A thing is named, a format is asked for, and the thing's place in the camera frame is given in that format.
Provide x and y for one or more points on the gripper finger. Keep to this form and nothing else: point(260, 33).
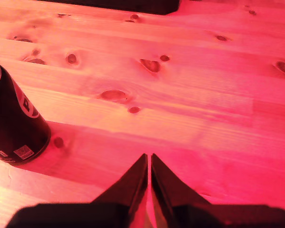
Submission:
point(168, 187)
point(130, 187)

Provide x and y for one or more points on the black Pepsi Max can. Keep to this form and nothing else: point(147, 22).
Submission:
point(14, 128)

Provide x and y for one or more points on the black Pepsi Max multipack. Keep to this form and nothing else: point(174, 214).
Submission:
point(133, 6)

